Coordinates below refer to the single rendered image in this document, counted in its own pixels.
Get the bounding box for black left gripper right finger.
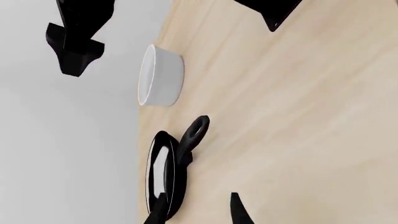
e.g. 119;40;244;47
230;192;257;224

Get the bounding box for white round bowl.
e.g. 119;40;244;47
137;43;187;108

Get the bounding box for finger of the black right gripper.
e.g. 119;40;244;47
57;50;94;77

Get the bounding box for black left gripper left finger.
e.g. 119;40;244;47
142;192;169;224

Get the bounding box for black frying pan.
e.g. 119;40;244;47
145;114;211;222

